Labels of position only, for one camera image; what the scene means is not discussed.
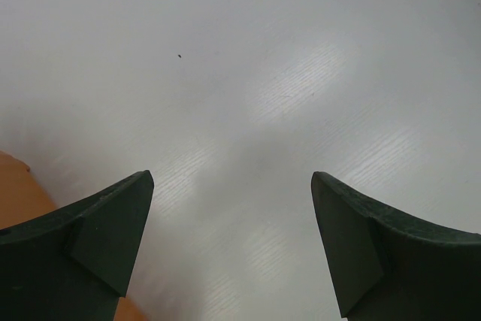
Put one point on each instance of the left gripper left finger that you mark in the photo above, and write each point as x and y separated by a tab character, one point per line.
76	262

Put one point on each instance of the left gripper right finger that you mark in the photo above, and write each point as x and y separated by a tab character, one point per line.
388	265

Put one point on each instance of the orange plastic bin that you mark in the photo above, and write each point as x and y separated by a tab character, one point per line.
22	197

